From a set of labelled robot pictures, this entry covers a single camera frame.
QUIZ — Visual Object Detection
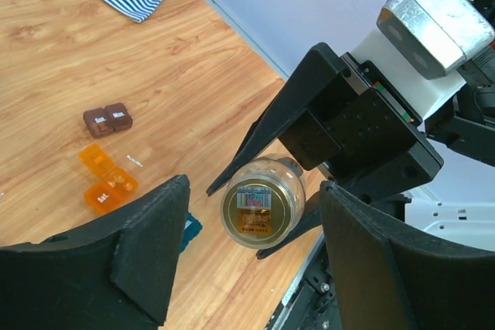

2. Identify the gold bottle cap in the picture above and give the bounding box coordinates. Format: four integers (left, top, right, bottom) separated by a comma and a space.
220, 177, 306, 250

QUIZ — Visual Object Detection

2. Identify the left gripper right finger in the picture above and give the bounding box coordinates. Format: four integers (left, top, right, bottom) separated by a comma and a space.
320, 182, 494, 329

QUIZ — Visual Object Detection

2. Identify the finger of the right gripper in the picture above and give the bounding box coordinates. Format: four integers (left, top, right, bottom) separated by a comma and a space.
256, 207, 322, 260

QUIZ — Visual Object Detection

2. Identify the orange pill box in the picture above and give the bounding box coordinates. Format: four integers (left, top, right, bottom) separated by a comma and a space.
79, 143, 138, 215

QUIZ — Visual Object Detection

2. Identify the teal pill box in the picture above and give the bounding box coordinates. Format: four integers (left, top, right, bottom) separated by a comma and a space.
179, 213, 203, 253

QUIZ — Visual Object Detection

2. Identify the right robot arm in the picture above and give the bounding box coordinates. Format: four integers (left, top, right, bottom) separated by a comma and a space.
207, 0, 494, 203

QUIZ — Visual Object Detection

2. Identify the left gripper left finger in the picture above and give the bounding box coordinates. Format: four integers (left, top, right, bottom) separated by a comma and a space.
1, 175, 190, 329

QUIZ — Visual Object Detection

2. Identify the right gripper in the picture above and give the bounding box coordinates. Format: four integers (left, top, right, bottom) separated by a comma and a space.
207, 43, 444, 204

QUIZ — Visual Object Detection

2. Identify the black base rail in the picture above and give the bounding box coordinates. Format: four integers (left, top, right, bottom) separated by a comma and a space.
265, 234, 342, 330

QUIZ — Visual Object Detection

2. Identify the brown pill box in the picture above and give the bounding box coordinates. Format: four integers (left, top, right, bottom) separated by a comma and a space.
83, 102, 133, 138

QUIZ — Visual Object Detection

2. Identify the clear glass pill bottle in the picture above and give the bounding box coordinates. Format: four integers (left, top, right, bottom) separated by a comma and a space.
220, 154, 307, 250

